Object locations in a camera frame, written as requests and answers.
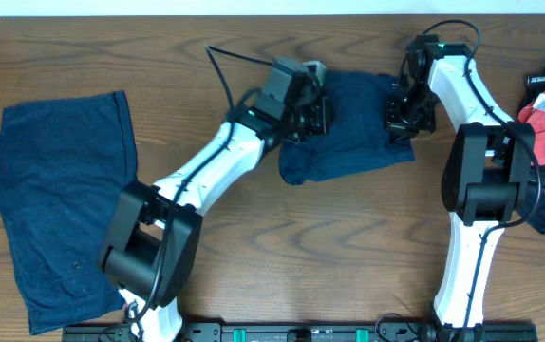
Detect navy blue shorts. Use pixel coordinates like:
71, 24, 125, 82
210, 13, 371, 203
278, 71, 416, 185

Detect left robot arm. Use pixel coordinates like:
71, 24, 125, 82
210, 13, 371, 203
97, 57, 332, 341

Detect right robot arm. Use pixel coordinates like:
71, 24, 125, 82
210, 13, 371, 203
385, 33, 535, 341

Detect navy blue folded garment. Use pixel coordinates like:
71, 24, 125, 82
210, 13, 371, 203
0, 90, 138, 335

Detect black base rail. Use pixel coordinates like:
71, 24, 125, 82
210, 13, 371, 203
61, 319, 538, 342

